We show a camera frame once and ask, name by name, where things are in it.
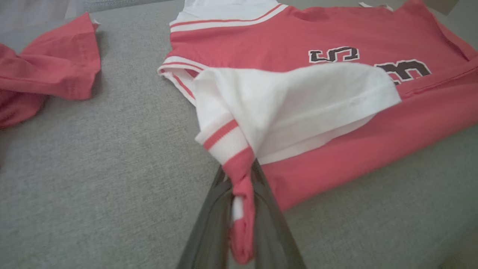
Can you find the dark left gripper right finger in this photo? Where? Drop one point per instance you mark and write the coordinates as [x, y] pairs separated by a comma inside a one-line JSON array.
[[272, 243]]

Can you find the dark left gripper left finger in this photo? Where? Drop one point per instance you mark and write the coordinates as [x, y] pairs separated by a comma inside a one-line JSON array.
[[209, 239]]

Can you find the red jersey with white sleeves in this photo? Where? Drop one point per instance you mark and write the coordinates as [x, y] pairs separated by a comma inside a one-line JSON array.
[[336, 37]]

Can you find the red shorts with white band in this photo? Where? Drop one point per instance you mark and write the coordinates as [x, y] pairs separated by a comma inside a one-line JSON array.
[[56, 63]]

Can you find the large yellow sofa backrest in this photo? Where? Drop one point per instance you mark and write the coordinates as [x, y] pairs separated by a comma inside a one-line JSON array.
[[444, 4]]

